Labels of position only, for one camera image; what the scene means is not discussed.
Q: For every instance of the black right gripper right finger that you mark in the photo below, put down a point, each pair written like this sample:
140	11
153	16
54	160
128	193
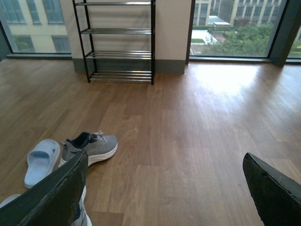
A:
277	197

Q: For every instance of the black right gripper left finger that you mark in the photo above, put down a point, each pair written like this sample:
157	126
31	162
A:
51	202

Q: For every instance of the grey knit sneaker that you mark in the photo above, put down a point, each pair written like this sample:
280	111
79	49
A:
81	218
98	146

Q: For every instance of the light blue slipper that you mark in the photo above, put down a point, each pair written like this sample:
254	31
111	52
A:
41	161
8	200

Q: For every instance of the black metal shoe rack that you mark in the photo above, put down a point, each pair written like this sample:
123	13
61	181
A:
117	39

